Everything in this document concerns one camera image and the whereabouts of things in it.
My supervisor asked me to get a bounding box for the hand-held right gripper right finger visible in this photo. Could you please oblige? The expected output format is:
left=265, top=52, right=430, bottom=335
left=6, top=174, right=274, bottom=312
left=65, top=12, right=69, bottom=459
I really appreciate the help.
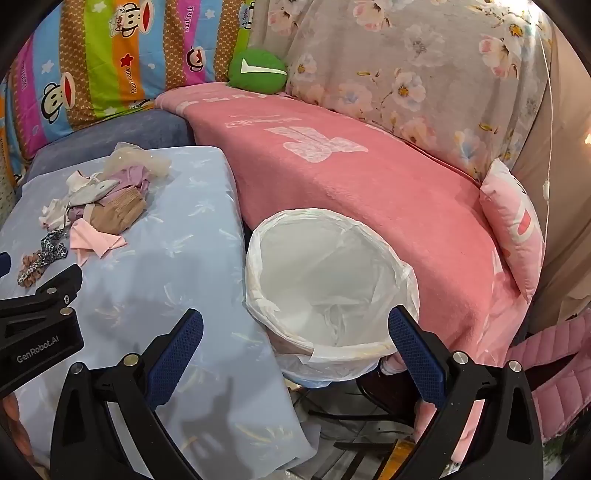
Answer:
left=387, top=305, right=546, bottom=480

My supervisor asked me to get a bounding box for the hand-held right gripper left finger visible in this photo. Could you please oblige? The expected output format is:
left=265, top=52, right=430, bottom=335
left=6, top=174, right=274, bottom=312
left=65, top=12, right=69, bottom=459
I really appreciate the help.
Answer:
left=50, top=308, right=205, bottom=480

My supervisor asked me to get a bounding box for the brown leopard scrunchie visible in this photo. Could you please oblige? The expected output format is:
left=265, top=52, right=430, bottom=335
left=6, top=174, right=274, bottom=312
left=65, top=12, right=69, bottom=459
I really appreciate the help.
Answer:
left=17, top=254, right=48, bottom=288

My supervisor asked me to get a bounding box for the black white leopard scrunchie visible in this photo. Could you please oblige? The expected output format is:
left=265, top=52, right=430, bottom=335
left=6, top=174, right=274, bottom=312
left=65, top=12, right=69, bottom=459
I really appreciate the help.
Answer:
left=38, top=229, right=70, bottom=269

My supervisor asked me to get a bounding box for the plain white sock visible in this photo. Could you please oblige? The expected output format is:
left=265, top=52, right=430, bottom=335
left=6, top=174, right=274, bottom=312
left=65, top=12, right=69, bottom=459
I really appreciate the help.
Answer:
left=41, top=198, right=71, bottom=230

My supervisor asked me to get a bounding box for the light pink cloth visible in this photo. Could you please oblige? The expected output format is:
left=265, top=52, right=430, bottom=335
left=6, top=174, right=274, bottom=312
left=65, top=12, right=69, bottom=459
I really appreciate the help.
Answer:
left=69, top=219, right=125, bottom=267

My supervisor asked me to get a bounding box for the grey-white cloth piece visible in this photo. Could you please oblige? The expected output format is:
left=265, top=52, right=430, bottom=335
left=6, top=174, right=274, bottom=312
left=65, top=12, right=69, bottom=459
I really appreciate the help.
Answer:
left=69, top=179, right=120, bottom=206

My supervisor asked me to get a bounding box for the bin with white plastic liner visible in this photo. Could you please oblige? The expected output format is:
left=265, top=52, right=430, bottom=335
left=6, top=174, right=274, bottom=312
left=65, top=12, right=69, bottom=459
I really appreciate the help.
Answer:
left=245, top=208, right=421, bottom=384

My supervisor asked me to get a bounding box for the purple cloth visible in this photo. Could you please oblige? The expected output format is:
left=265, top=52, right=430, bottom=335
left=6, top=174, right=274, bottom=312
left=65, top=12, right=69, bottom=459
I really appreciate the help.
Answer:
left=104, top=166, right=151, bottom=204

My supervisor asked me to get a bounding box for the beige sheer cloth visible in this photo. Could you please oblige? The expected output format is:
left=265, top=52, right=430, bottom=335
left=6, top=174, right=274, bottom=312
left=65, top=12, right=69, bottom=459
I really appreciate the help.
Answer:
left=102, top=142, right=174, bottom=182

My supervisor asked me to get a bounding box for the light blue palm-print cloth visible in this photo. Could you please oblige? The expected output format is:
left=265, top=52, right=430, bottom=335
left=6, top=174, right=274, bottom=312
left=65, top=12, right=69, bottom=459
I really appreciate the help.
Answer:
left=0, top=146, right=319, bottom=480

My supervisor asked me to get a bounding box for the pink quilted fabric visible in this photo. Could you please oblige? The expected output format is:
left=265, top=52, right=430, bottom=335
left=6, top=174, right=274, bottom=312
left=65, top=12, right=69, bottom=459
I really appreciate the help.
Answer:
left=505, top=307, right=591, bottom=441

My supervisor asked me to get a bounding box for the pink cartoon pillow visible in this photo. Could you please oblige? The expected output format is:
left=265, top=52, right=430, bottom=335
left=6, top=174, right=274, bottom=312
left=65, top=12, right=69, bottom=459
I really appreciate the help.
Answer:
left=479, top=158, right=546, bottom=303

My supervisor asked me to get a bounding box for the pink blanket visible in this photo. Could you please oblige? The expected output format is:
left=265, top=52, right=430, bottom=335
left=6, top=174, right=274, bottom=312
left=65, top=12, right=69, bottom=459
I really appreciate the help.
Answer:
left=154, top=87, right=532, bottom=467

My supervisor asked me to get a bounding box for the blue-grey cushion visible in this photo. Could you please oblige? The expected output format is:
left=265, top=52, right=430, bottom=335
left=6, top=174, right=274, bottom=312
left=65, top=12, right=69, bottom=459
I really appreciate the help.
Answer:
left=16, top=110, right=195, bottom=188

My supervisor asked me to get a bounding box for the striped cartoon monkey quilt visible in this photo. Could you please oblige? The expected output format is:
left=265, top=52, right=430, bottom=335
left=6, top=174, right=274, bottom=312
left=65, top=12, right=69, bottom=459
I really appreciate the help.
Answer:
left=0, top=0, right=259, bottom=185

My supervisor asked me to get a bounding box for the green round cushion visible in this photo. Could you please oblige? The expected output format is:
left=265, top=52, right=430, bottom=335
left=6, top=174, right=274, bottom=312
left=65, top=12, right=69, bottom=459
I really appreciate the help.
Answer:
left=228, top=47, right=288, bottom=94

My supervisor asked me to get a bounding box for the grey floral blanket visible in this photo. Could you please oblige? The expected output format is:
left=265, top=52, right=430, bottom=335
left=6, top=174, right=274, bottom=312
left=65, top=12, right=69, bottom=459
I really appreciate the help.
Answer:
left=249, top=0, right=555, bottom=185

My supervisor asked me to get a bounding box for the black metal frame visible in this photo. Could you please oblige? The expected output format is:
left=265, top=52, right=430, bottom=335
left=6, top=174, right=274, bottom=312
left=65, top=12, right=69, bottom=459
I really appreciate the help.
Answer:
left=295, top=369, right=419, bottom=480

